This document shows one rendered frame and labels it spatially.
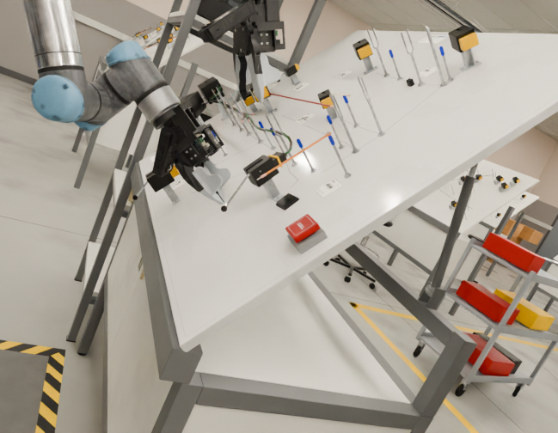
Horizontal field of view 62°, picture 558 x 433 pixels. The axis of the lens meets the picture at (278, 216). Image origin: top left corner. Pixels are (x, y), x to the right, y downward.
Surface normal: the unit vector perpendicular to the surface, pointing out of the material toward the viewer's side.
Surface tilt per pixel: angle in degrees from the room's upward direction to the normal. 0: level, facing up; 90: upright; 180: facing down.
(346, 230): 53
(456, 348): 90
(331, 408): 90
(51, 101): 90
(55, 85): 90
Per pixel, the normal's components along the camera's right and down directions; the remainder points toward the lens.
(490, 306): -0.81, -0.23
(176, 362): 0.32, 0.36
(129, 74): -0.06, 0.22
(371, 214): -0.44, -0.76
